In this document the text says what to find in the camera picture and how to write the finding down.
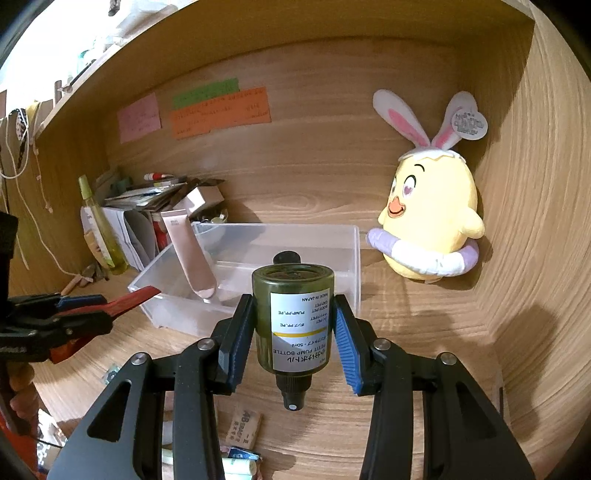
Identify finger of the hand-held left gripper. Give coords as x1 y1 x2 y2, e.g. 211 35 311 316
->
0 309 114 361
9 294 110 313

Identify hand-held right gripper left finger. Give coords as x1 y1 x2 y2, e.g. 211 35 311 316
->
48 294 256 480

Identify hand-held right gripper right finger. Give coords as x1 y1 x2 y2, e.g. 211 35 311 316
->
333 294 536 480

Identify dark green pump bottle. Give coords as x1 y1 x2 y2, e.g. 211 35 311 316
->
252 251 335 411

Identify clear plastic box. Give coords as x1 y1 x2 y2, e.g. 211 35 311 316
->
128 222 362 337

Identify person's left hand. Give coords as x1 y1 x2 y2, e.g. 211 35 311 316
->
8 364 40 437

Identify white paper folders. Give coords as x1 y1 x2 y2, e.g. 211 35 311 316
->
81 205 160 273

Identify yellow-green spray bottle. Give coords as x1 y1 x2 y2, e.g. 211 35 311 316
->
78 174 130 274

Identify brown paper packet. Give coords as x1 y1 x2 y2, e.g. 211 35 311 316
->
225 410 262 451

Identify pink cosmetic tube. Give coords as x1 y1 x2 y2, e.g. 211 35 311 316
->
161 210 217 301

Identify white tube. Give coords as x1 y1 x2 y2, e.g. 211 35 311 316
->
222 457 257 477

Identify stack of booklets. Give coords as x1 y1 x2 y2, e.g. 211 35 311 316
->
104 178 190 210

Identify small white cardboard box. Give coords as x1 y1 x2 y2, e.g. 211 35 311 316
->
185 178 227 217

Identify yellow chick plush toy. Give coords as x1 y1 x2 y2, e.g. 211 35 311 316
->
366 89 489 283

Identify pink paper note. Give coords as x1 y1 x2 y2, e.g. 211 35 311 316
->
117 92 162 144

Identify orange paper note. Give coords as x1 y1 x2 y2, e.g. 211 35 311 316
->
170 87 271 139

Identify green paper note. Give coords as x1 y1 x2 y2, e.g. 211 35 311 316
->
172 78 241 109

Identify white cord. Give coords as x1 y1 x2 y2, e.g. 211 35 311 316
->
0 110 85 278

